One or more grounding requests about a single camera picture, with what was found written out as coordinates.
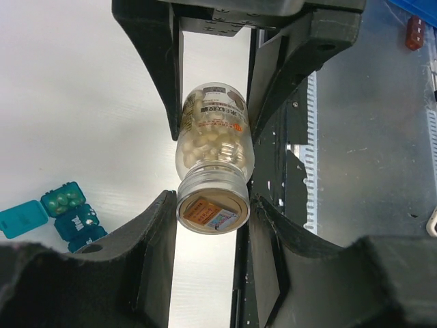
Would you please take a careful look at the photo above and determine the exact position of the white slotted cable duct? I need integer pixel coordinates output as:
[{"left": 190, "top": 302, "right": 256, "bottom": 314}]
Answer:
[{"left": 300, "top": 72, "right": 318, "bottom": 234}]

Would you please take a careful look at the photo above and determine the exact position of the clear pill bottle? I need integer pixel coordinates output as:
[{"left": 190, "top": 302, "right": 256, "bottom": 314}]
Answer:
[{"left": 175, "top": 82, "right": 255, "bottom": 179}]

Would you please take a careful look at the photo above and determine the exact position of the brown pill organizer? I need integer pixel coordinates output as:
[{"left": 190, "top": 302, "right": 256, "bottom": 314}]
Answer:
[{"left": 405, "top": 16, "right": 426, "bottom": 51}]

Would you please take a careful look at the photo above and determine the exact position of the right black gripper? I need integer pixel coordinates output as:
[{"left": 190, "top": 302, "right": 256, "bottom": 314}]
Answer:
[{"left": 112, "top": 0, "right": 365, "bottom": 140}]

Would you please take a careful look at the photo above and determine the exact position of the teal pill organizer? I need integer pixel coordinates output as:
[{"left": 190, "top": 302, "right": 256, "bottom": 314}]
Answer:
[{"left": 0, "top": 181, "right": 109, "bottom": 254}]

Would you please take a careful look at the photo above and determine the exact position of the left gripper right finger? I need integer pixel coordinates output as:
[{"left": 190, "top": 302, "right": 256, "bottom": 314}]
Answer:
[{"left": 249, "top": 196, "right": 436, "bottom": 327}]

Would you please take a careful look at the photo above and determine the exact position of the clear bottle cap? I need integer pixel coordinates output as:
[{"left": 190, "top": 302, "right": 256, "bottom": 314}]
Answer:
[{"left": 176, "top": 166, "right": 250, "bottom": 235}]

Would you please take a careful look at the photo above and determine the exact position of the blue plastic bin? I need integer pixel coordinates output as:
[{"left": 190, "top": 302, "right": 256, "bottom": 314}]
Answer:
[{"left": 390, "top": 0, "right": 437, "bottom": 27}]

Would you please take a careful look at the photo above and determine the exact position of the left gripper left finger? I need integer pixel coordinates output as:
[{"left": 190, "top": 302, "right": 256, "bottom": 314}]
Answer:
[{"left": 1, "top": 191, "right": 177, "bottom": 327}]

